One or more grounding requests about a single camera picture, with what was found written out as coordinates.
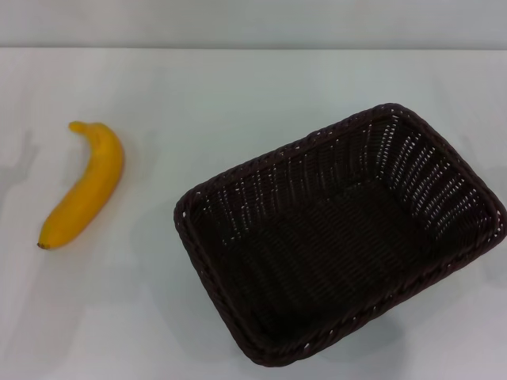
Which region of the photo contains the dark woven rectangular basket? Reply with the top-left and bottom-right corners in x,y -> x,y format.
173,102 -> 507,365

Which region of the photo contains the yellow banana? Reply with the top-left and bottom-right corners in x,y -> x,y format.
37,120 -> 125,251

